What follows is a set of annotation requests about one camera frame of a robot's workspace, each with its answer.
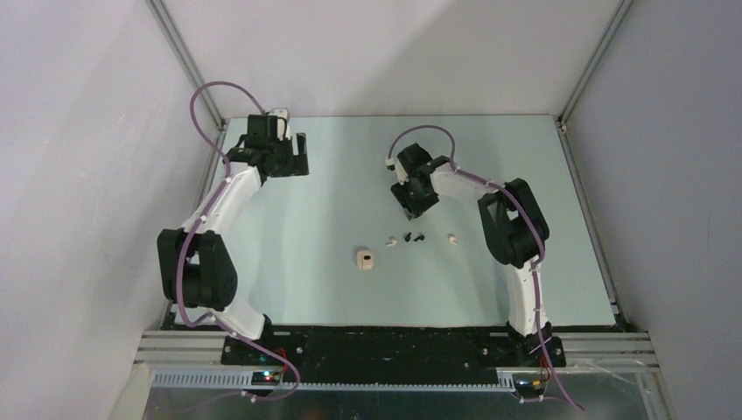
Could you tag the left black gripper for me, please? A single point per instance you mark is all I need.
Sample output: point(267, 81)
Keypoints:
point(289, 169)

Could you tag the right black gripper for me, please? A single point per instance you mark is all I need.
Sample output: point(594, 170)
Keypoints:
point(401, 192)

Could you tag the black earbud charging case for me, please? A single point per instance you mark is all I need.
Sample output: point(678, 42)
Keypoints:
point(414, 215)

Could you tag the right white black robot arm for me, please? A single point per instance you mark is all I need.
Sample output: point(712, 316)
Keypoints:
point(513, 224)

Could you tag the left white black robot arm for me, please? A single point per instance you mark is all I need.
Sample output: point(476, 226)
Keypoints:
point(197, 269)

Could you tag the beige earbud charging case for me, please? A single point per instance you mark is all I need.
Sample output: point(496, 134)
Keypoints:
point(365, 259)

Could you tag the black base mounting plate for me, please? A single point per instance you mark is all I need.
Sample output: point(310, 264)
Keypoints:
point(395, 355)

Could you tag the left controller circuit board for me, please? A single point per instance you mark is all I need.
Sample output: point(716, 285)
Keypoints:
point(266, 378)

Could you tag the controller circuit board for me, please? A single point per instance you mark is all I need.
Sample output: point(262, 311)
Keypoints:
point(529, 389)
point(266, 378)

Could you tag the right controller circuit board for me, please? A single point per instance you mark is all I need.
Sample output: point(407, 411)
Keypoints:
point(529, 389)

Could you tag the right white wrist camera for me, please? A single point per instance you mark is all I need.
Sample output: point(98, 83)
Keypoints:
point(396, 167)

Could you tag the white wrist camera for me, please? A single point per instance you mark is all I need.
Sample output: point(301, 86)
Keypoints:
point(282, 116)
point(396, 167)

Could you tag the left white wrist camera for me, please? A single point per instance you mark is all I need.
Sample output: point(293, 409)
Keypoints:
point(282, 116)

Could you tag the grey slotted cable duct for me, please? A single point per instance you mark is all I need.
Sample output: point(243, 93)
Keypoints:
point(237, 379)

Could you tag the aluminium frame rail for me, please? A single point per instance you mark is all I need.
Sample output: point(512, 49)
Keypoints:
point(585, 352)

